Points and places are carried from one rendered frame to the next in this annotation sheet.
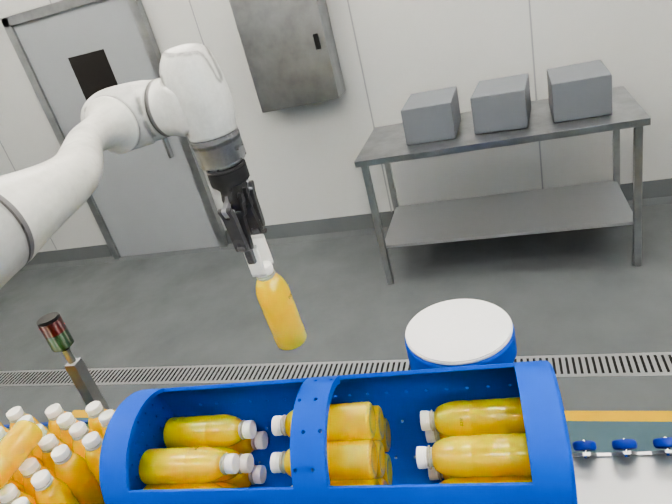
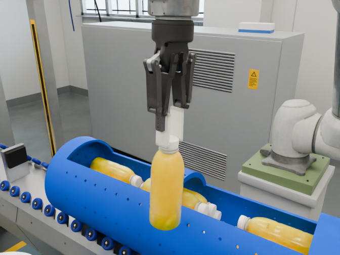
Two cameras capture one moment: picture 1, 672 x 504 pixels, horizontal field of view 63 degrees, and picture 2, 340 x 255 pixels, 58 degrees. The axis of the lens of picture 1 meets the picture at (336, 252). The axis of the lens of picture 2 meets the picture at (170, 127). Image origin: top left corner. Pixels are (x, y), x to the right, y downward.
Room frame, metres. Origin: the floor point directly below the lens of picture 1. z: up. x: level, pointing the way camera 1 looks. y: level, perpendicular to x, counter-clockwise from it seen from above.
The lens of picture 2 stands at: (1.55, 0.32, 1.69)
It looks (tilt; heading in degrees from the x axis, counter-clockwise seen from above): 23 degrees down; 197
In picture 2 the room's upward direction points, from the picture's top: straight up
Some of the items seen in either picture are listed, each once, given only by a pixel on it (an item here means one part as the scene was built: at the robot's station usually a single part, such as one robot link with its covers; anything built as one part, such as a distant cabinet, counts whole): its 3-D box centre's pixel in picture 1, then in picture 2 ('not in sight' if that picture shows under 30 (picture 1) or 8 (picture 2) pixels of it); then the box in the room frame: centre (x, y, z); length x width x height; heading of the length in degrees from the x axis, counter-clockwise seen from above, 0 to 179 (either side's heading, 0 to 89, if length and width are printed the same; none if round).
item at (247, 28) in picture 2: not in sight; (256, 28); (-0.99, 0.23, 1.48); 0.24 x 0.12 x 0.08; 77
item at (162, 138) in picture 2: (261, 249); (163, 129); (1.03, 0.15, 1.46); 0.03 x 0.01 x 0.07; 70
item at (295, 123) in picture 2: not in sight; (295, 126); (0.27, 0.47, 1.21); 0.18 x 0.16 x 0.22; 67
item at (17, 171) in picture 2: not in sight; (16, 163); (0.58, -0.71, 1.00); 0.10 x 0.04 x 0.15; 164
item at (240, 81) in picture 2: not in sight; (174, 102); (-1.30, -0.51, 0.72); 2.15 x 0.54 x 1.45; 69
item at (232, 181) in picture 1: (232, 185); (172, 45); (1.01, 0.16, 1.61); 0.08 x 0.07 x 0.09; 160
